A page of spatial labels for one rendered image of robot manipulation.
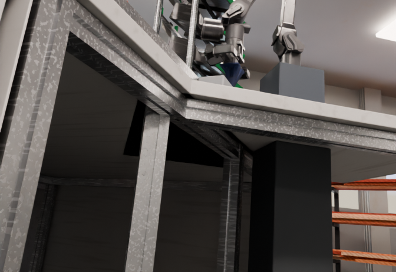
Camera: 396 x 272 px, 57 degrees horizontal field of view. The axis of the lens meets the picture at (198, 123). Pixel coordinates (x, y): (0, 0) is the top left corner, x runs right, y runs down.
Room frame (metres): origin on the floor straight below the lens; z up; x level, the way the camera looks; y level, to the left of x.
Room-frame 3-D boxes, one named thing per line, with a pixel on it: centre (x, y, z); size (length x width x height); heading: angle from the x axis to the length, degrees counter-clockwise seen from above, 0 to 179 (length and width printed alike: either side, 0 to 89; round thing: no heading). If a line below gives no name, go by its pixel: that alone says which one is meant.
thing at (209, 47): (1.01, -0.03, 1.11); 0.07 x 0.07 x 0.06; 69
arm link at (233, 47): (1.00, -0.09, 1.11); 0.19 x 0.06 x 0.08; 156
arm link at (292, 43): (1.01, -0.26, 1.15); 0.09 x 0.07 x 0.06; 3
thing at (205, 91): (1.06, -0.25, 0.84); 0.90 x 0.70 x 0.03; 102
